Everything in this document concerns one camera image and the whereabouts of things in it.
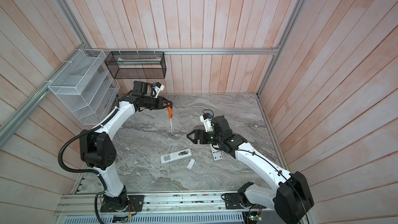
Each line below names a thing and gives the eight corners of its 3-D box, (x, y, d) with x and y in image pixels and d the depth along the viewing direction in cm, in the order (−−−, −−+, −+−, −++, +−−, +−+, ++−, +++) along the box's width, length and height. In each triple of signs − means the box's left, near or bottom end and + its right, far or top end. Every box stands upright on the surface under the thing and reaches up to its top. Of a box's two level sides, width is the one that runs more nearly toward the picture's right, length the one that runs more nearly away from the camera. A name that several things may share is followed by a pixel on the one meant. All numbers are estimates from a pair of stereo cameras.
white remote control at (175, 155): (161, 164, 88) (161, 162, 86) (160, 156, 91) (160, 155, 89) (192, 155, 91) (192, 154, 89) (190, 149, 94) (190, 147, 92)
